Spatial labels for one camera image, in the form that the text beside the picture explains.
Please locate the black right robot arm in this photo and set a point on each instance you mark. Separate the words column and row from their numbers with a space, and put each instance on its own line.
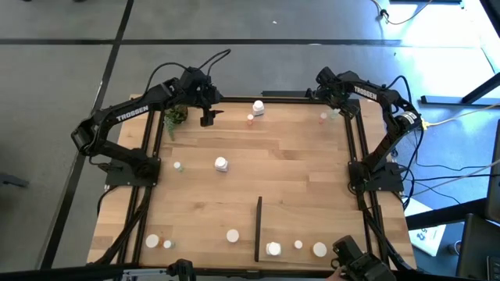
column 365, row 92

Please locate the grey floor bracket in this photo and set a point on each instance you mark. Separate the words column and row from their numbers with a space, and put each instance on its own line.
column 11, row 180

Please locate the small white cap left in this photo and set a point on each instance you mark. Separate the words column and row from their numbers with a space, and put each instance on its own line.
column 167, row 244

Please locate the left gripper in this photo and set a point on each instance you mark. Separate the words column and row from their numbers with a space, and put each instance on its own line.
column 205, row 97

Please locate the artificial fern in black pot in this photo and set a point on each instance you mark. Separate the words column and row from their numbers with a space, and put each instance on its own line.
column 176, row 115

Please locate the white flat cap left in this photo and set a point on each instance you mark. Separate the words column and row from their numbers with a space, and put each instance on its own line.
column 152, row 240

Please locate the large white cap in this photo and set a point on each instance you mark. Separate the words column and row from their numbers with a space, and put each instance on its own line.
column 319, row 249

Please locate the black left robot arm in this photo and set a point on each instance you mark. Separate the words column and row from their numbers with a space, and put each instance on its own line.
column 129, row 113

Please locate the clear small cup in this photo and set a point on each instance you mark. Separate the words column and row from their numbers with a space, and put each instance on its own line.
column 177, row 165

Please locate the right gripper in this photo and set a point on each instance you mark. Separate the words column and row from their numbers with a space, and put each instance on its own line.
column 341, row 98

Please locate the white printed paper sheet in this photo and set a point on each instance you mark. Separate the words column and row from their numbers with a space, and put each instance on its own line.
column 427, row 238

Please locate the black aluminium table frame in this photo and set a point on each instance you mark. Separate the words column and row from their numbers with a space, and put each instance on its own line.
column 234, row 100

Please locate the black cabinet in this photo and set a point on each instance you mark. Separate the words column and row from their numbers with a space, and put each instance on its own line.
column 480, row 250

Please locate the black stand bar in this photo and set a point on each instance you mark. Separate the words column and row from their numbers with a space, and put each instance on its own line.
column 445, row 214

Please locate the black stand base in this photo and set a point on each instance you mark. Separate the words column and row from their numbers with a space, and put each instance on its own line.
column 441, row 100

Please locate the small pink pill bottle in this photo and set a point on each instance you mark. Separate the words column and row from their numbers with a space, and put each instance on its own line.
column 323, row 115
column 250, row 117

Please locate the person's hand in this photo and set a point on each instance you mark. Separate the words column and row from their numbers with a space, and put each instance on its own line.
column 336, row 276

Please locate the small cap near divider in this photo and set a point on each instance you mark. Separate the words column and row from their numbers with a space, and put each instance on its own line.
column 298, row 244

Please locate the large amber pill bottle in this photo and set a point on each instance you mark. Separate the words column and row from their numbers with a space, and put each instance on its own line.
column 233, row 235

